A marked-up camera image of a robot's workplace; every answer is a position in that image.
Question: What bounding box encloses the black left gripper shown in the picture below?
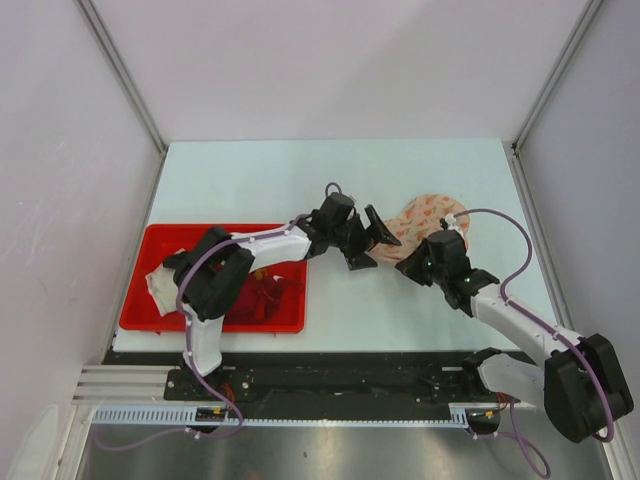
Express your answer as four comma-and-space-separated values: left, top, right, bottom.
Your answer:
328, 205, 399, 270

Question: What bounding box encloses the right aluminium frame post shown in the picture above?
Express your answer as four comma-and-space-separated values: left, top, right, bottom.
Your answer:
509, 0, 607, 155

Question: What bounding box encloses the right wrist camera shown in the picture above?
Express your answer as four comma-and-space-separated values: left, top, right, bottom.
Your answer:
440, 213, 464, 235

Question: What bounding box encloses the white garment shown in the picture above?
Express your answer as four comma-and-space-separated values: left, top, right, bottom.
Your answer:
145, 262, 178, 317

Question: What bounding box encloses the red plastic bin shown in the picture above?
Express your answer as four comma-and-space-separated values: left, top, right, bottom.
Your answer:
119, 224, 307, 335

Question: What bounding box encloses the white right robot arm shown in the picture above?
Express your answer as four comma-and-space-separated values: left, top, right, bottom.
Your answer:
396, 230, 634, 443

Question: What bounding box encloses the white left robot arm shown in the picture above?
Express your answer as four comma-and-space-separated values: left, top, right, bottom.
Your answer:
162, 192, 401, 400

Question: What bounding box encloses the white slotted cable duct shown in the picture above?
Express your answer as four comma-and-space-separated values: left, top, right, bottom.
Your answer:
92, 405, 468, 429

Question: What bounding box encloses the dark red garment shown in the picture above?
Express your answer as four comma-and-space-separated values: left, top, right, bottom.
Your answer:
225, 269, 300, 325

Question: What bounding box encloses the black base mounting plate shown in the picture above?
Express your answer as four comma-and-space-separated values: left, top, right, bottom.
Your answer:
164, 351, 506, 407

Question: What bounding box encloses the left aluminium frame post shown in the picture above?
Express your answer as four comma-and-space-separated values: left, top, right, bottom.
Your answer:
74, 0, 168, 158

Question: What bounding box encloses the aluminium frame post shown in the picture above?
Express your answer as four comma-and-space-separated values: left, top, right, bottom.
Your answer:
509, 0, 607, 155
74, 0, 168, 158

